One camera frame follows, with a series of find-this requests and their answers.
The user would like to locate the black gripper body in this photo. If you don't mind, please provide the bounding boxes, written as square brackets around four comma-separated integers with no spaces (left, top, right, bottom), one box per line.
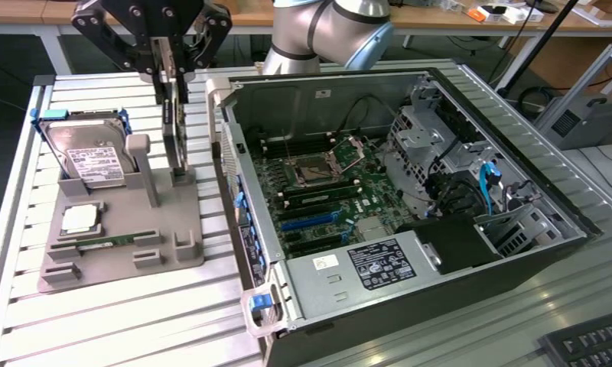
[101,0,205,39]

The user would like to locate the blue disk caddy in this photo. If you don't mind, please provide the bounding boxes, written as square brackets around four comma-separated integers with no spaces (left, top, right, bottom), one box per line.
[27,108,132,180]

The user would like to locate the black expansion slot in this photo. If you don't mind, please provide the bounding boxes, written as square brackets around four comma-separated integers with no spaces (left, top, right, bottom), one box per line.
[289,244,349,258]
[277,208,337,223]
[286,233,346,250]

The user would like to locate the white box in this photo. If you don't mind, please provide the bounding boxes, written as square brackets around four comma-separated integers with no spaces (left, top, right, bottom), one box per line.
[499,4,545,25]

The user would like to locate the orange and black device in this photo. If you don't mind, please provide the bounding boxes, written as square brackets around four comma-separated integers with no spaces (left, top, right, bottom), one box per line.
[466,6,505,23]

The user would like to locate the silver CPU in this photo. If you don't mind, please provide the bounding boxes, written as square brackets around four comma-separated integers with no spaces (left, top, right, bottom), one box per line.
[60,206,102,232]

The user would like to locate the black tripod pole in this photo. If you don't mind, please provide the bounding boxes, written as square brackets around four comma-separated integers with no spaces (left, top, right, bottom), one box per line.
[493,0,580,93]

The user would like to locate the silver disk bay cage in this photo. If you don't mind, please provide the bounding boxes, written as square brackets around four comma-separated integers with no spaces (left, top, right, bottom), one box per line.
[386,76,496,215]

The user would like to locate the metal socket cover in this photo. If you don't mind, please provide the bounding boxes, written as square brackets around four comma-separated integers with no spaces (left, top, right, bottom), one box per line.
[325,135,370,173]

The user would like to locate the aluminium profile frame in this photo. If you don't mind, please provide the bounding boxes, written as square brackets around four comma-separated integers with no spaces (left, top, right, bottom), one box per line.
[560,42,612,127]

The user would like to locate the black keyboard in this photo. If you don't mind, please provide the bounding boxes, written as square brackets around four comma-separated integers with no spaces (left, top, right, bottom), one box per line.
[537,307,612,367]

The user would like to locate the green RAM stick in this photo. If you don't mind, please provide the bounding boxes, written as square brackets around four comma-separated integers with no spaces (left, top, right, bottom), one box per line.
[284,187,362,209]
[76,235,137,252]

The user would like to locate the green motherboard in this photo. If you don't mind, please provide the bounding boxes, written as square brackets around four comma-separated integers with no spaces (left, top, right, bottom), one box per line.
[249,133,424,261]

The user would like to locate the grey power supply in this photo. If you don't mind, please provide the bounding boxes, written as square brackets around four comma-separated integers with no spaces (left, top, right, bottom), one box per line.
[284,232,442,320]

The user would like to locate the silver hard disk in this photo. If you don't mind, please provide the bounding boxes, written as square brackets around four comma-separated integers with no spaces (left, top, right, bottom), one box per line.
[42,120,137,190]

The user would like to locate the blue wire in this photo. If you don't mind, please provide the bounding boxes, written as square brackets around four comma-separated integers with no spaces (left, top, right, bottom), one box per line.
[480,160,505,215]

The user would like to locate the graphics card with black fan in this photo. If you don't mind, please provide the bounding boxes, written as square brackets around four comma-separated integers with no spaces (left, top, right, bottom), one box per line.
[154,36,189,179]

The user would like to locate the grey parts rack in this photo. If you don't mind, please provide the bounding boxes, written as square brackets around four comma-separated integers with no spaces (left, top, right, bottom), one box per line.
[35,133,205,294]

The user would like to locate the silver chipset heatsink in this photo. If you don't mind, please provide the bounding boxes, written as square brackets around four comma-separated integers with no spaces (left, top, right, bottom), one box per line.
[354,219,389,241]

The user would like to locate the wooden desk with white legs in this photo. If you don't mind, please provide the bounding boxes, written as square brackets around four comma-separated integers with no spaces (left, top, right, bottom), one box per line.
[0,0,276,76]
[389,0,612,93]

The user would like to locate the white paper sheet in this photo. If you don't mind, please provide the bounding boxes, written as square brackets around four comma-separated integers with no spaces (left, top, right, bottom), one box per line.
[571,6,612,27]

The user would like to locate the blue case latch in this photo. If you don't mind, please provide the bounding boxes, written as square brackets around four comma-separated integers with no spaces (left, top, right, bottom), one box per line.
[248,293,270,313]

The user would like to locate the CPU socket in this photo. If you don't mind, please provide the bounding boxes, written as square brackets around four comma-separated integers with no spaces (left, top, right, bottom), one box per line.
[284,154,337,188]

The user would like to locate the blue expansion slot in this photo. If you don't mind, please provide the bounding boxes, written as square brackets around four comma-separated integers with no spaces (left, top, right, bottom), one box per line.
[280,217,337,230]

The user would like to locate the silver disk bay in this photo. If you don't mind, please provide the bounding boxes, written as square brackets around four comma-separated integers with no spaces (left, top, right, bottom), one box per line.
[476,202,591,258]

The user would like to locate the grey equipment box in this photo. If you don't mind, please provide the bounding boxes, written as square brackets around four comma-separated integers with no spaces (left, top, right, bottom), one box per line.
[533,95,612,151]

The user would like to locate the black open PC case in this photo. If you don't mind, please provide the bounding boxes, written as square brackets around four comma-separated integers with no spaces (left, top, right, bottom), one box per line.
[205,67,604,367]

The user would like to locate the thin metal locking lever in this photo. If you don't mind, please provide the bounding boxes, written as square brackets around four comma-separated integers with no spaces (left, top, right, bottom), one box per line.
[280,128,296,161]

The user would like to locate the black plastic cover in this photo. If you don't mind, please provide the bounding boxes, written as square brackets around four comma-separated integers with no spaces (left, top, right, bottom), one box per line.
[394,213,504,276]

